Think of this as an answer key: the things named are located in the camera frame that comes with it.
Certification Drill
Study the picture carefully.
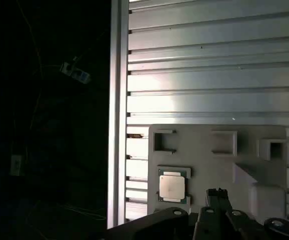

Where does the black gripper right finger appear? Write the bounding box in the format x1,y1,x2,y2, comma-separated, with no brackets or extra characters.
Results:
218,188,289,240

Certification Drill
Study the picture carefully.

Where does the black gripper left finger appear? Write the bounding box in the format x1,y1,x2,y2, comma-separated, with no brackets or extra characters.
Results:
106,188,227,240

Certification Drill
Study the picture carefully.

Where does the silver topped CPU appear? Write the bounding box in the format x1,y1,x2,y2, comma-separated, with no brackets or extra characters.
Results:
157,167,191,204

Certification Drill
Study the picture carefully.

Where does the grey plastic parts rack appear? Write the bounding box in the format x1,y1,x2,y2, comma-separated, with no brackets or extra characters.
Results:
146,124,289,221

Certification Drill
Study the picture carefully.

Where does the white power strip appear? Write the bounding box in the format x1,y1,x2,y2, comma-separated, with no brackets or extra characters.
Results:
60,57,92,85

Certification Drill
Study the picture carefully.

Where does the thin white cable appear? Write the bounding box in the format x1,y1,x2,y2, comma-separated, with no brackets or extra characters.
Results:
64,202,108,221

